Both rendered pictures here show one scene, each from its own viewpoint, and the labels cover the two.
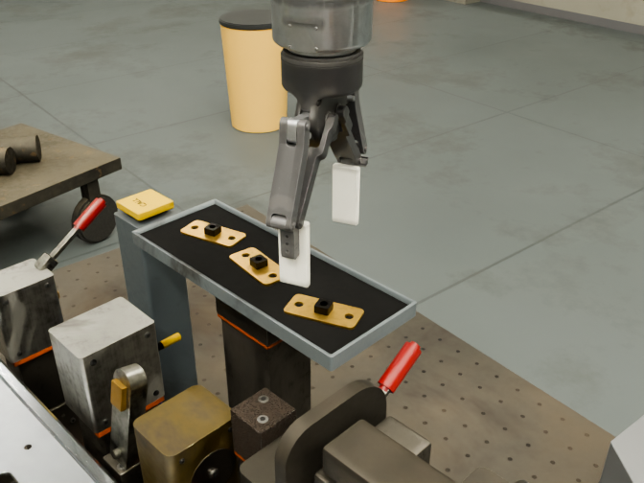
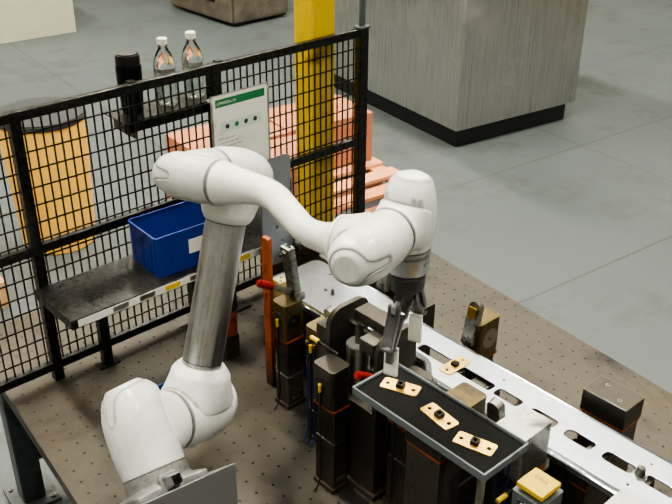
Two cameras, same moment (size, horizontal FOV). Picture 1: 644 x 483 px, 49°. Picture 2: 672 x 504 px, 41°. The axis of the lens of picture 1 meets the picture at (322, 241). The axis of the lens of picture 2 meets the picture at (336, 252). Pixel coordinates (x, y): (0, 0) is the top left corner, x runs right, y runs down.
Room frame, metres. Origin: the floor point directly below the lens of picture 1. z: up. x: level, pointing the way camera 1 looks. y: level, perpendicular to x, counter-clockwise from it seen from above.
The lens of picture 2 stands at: (2.21, -0.07, 2.35)
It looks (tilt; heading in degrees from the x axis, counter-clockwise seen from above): 29 degrees down; 183
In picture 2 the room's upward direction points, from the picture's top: straight up
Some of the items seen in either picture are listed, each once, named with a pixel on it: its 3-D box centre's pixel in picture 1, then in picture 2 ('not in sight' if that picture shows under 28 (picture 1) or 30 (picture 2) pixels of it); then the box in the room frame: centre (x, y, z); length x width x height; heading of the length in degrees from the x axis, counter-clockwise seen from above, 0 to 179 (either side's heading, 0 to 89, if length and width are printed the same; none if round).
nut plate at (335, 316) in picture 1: (323, 308); (400, 385); (0.64, 0.00, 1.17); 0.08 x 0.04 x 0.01; 67
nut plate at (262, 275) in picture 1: (259, 263); (439, 414); (0.74, 0.08, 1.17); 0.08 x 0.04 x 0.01; 38
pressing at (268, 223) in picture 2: not in sight; (276, 209); (-0.19, -0.36, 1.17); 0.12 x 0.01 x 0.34; 135
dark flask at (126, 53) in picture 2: not in sight; (129, 82); (-0.29, -0.79, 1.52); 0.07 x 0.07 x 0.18
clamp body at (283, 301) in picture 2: not in sight; (285, 354); (0.13, -0.31, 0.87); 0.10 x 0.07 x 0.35; 135
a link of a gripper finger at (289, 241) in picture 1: (286, 237); not in sight; (0.56, 0.03, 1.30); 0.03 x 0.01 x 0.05; 157
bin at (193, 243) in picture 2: not in sight; (187, 234); (-0.16, -0.63, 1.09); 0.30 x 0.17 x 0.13; 132
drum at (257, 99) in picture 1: (257, 72); not in sight; (4.35, 0.40, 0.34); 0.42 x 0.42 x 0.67
